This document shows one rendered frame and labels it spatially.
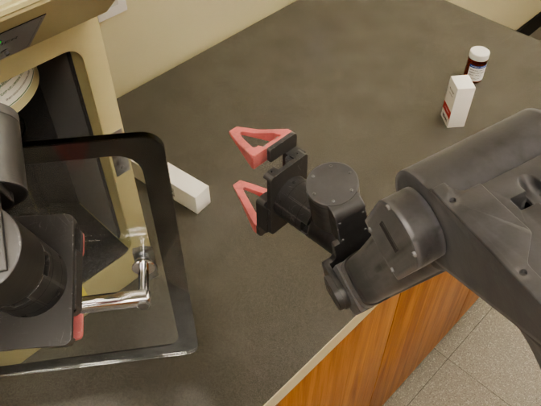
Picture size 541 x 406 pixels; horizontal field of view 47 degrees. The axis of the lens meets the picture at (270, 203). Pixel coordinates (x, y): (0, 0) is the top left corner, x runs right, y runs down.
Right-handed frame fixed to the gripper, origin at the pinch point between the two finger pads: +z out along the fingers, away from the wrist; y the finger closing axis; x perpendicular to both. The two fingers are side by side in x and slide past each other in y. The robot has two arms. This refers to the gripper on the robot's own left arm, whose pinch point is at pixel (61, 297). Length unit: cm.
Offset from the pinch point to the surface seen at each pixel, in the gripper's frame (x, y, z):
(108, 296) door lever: 2.2, -1.4, 9.6
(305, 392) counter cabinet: 27, 10, 56
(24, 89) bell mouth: -6.7, -25.1, 7.2
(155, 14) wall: 3, -69, 57
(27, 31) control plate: -1.4, -22.5, -8.0
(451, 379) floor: 80, 10, 136
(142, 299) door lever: 5.8, -0.9, 9.4
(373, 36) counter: 52, -69, 70
